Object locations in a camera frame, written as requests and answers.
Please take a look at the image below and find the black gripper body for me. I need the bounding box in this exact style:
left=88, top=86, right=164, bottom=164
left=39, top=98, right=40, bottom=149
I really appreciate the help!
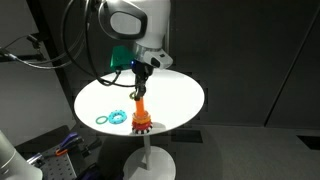
left=131, top=61, right=155, bottom=88

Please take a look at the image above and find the light green bumpy ring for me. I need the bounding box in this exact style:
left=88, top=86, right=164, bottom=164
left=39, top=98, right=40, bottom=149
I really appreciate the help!
left=128, top=91, right=140, bottom=101

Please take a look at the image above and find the black clamp tool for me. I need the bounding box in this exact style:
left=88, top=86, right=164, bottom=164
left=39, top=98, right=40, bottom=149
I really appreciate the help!
left=79, top=137, right=103, bottom=158

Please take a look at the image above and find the perforated metal breadboard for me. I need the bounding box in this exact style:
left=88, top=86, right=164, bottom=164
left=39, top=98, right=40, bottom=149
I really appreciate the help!
left=32, top=152, right=82, bottom=180

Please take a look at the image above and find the grey metal cylinder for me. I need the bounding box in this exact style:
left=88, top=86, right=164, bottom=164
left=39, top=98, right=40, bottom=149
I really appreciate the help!
left=0, top=129, right=44, bottom=180

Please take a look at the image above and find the orange post stand striped base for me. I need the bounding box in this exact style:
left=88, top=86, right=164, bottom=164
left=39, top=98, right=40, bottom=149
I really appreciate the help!
left=131, top=95, right=154, bottom=136

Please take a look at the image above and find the clear plastic ring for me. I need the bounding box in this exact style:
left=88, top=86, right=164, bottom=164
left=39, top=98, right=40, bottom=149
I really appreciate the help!
left=133, top=111, right=151, bottom=120

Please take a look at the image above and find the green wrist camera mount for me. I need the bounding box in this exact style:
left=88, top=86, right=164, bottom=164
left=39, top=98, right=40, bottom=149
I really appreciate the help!
left=110, top=45, right=138, bottom=71

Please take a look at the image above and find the orange bumpy ring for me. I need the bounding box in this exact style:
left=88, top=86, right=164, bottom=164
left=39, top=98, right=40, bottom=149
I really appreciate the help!
left=131, top=114, right=152, bottom=125

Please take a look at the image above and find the blue ring with dark dots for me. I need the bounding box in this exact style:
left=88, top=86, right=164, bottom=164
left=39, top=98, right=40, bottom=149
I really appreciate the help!
left=106, top=109, right=128, bottom=125

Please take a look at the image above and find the red ring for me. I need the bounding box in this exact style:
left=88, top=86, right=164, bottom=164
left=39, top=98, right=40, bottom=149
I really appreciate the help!
left=131, top=120, right=154, bottom=132

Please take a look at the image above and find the dark green thin ring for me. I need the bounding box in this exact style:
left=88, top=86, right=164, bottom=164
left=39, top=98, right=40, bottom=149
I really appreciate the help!
left=95, top=115, right=110, bottom=125

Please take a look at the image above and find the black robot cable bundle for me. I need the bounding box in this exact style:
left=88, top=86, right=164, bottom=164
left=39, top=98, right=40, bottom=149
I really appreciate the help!
left=0, top=0, right=138, bottom=89

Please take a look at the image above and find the white table pedestal base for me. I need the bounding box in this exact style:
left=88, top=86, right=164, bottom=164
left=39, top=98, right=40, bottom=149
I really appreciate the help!
left=122, top=131, right=178, bottom=180

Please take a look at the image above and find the purple handled clamp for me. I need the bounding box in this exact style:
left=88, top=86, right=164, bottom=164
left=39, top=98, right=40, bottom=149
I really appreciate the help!
left=59, top=131, right=85, bottom=150

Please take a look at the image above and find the orange handled tool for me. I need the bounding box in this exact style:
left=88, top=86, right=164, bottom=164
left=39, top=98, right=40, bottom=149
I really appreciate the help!
left=43, top=147, right=70, bottom=158

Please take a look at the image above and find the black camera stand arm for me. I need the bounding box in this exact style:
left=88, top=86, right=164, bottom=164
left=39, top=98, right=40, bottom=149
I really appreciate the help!
left=0, top=32, right=48, bottom=65

